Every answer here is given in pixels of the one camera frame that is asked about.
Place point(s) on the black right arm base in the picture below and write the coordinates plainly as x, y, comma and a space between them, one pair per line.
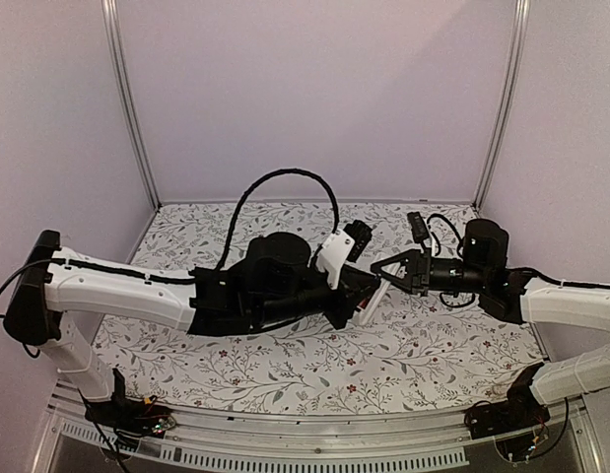
518, 411

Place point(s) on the floral patterned table mat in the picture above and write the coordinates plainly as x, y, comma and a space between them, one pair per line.
415, 354

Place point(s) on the left aluminium frame post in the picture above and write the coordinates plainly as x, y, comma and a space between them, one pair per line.
119, 67

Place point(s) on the aluminium table edge rail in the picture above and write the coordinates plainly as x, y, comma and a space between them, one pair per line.
379, 424

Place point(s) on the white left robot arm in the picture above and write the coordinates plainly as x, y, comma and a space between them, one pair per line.
279, 280

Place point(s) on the aluminium frame post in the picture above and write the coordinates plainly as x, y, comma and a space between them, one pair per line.
119, 67
515, 52

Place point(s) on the right aluminium frame post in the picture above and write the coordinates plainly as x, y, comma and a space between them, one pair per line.
515, 52

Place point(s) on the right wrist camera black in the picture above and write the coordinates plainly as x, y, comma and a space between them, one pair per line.
419, 229

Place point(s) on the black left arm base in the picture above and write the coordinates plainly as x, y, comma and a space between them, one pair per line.
129, 418

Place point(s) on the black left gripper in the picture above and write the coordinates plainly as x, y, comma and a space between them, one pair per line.
353, 282

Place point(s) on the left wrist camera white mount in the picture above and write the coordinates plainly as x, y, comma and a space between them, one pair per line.
340, 247

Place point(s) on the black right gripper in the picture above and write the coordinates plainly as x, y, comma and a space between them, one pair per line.
422, 274

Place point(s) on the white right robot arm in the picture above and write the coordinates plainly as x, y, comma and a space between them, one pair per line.
516, 296

